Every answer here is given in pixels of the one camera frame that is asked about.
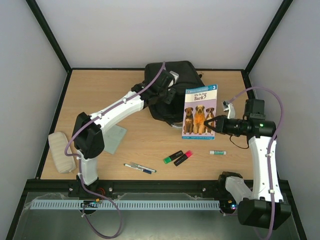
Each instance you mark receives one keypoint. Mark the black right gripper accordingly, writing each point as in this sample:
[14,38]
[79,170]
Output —
[220,124]

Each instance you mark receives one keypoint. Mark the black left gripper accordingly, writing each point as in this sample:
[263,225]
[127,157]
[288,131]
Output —
[169,100]

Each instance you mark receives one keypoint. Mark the dog picture book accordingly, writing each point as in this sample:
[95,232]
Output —
[200,105]

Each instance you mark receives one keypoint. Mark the black student bag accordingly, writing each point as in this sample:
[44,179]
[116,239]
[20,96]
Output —
[188,78]

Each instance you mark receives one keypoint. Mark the grey notebook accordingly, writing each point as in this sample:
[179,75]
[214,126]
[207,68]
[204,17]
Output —
[113,138]

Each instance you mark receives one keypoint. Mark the beige pencil case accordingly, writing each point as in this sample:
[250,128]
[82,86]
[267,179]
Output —
[57,143]

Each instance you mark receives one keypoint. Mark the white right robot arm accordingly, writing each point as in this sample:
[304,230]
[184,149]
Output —
[261,206]

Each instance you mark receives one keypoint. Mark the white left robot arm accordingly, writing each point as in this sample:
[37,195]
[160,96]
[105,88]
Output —
[89,129]

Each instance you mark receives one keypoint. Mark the glue stick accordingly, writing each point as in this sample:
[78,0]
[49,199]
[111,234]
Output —
[217,152]

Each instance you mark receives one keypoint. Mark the pink highlighter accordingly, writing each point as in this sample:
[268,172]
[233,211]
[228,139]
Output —
[182,158]

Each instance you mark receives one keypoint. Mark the green highlighter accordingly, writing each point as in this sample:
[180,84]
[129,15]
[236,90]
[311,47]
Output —
[173,156]

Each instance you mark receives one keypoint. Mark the blue whiteboard marker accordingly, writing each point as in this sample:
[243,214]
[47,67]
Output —
[137,168]

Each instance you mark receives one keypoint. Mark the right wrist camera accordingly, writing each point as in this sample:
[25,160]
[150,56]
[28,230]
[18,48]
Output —
[228,107]

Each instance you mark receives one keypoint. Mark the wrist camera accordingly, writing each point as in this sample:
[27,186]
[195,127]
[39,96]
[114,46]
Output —
[228,107]
[175,77]

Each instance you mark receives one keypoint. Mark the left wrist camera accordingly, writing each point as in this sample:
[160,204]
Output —
[175,77]

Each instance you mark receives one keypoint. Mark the grey slotted cable duct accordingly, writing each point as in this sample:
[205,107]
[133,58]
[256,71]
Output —
[127,205]

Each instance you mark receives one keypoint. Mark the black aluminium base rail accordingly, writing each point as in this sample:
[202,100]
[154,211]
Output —
[112,188]

